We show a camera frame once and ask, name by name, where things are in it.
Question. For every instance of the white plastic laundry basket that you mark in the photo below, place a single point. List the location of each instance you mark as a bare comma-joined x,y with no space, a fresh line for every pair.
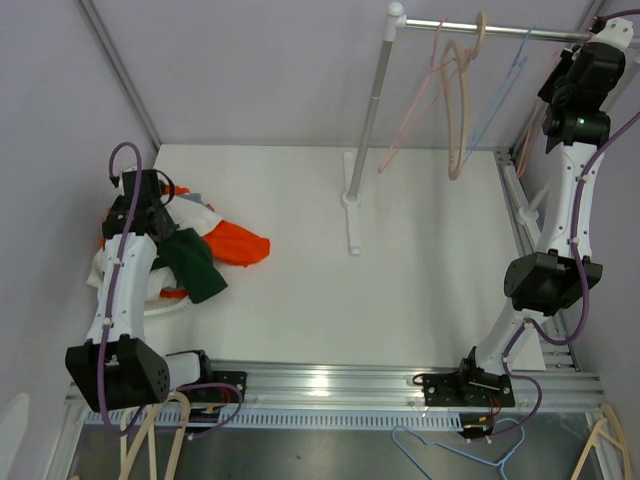
167,308

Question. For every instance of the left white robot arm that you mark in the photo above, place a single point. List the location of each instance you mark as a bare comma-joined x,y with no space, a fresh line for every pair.
114,368

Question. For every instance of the blue wire hanger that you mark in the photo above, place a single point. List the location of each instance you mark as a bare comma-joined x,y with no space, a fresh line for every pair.
498,465
499,97

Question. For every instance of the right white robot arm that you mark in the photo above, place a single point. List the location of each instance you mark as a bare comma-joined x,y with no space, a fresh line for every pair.
547,290

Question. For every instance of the orange t shirt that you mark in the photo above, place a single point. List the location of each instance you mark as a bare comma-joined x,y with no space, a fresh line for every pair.
174,293
228,242

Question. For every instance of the blue wire hanger on floor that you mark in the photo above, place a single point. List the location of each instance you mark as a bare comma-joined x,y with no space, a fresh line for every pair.
498,465

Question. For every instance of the wooden hangers bottom left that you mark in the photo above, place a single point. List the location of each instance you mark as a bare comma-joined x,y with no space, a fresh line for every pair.
147,435

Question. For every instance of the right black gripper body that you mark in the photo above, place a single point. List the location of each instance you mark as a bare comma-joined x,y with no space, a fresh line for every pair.
555,89

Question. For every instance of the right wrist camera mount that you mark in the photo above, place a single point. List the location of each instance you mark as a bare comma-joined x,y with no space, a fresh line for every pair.
616,32

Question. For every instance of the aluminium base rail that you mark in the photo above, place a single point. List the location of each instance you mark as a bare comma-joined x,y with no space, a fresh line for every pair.
319,332

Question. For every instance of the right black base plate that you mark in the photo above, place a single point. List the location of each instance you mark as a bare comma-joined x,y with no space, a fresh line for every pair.
445,390

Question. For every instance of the green and pink shirt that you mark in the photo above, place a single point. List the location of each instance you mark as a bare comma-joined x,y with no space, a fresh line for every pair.
185,261

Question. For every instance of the pink wire hanger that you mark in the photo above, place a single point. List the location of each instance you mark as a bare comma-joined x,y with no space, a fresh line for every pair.
412,120

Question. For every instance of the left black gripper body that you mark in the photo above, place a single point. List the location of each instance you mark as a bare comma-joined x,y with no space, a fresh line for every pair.
170,227

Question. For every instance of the blue grey t shirt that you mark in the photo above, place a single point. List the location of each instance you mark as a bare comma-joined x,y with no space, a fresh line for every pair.
197,198

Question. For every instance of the wooden hanger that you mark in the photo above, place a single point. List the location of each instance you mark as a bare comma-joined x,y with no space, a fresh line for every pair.
455,62
606,448

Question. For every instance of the metal clothes rack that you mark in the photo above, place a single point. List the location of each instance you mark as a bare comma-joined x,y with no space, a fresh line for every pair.
396,20

